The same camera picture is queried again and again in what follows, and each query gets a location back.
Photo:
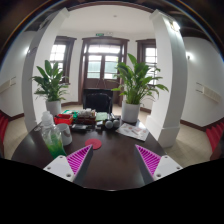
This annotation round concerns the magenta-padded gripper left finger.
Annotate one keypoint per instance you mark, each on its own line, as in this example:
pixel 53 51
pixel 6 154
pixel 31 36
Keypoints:
pixel 80 160

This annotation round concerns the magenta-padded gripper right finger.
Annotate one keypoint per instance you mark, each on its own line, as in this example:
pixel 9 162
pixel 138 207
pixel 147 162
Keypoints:
pixel 148 160

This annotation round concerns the clear bottle with green drink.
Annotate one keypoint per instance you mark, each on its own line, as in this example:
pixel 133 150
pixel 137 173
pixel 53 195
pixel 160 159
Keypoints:
pixel 55 140

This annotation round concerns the flat round red coaster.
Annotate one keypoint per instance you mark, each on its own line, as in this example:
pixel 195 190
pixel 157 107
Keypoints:
pixel 93 144

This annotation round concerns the white mug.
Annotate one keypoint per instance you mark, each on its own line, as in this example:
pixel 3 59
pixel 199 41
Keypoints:
pixel 66 135

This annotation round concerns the printed paper sheet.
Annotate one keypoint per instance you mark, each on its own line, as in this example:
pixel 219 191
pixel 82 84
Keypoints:
pixel 133 131

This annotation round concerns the flat black device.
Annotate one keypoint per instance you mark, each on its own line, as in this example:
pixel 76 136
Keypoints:
pixel 79 127

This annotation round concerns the brown box of jars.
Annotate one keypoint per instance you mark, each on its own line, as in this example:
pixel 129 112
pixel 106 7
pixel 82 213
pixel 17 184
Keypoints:
pixel 86 117

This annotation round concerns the red box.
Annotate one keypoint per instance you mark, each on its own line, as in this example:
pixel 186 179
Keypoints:
pixel 63 119

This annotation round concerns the grey round ball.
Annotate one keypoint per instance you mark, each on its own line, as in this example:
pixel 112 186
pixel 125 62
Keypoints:
pixel 116 123
pixel 108 124

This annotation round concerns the green box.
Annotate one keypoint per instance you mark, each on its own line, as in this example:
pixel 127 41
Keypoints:
pixel 70 112

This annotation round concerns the black chair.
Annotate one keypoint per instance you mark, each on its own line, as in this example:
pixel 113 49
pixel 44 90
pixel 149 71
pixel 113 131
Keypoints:
pixel 97 100

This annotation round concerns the large potted plant white pot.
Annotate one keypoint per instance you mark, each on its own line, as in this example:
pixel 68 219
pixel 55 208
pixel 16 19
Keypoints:
pixel 135 83

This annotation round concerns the small potted plant white pot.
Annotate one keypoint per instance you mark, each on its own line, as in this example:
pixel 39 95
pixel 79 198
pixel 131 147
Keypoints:
pixel 51 85

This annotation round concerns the dark wooden glazed door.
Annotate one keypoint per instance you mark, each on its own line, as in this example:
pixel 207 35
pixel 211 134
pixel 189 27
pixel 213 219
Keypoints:
pixel 100 63

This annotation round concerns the narrow dark framed window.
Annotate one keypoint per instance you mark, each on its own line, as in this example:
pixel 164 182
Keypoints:
pixel 150 55

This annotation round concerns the green exit sign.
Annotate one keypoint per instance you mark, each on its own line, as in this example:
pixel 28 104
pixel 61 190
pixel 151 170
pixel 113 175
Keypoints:
pixel 103 34

